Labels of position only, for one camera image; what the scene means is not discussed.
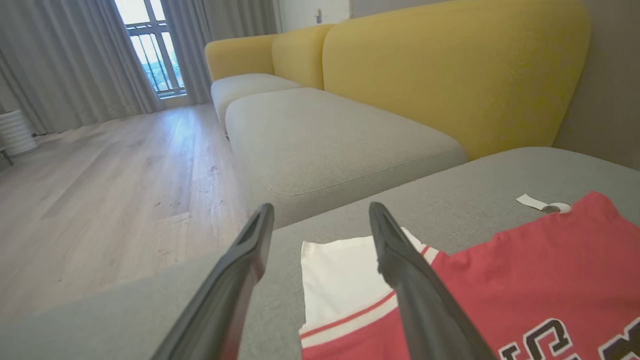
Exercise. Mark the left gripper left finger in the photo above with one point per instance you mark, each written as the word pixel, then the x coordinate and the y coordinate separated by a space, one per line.
pixel 225 295

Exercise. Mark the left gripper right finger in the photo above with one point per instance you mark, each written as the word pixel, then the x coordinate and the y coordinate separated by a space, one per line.
pixel 420 305

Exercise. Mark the red jersey shirt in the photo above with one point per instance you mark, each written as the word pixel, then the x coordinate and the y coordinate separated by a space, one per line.
pixel 540 270

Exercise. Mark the large grey seat cushion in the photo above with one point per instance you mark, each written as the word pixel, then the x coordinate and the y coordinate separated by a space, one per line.
pixel 325 145

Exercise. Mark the small grey seat cushion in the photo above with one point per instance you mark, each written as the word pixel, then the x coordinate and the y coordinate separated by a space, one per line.
pixel 245 87

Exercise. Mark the wide yellow sofa backrest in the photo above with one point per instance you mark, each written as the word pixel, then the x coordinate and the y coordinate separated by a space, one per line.
pixel 450 75

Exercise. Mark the yellow sofa armrest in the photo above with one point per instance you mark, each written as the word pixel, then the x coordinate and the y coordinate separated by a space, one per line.
pixel 235 55

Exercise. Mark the narrow yellow sofa backrest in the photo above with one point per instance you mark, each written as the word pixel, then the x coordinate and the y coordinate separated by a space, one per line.
pixel 300 55

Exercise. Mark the white ribbed planter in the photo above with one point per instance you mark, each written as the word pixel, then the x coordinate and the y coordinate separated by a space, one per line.
pixel 15 132

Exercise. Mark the balcony glass door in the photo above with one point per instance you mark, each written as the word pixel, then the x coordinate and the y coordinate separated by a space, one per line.
pixel 152 31

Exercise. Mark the grey curtain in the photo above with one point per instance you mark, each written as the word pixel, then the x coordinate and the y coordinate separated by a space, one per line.
pixel 225 20
pixel 65 60

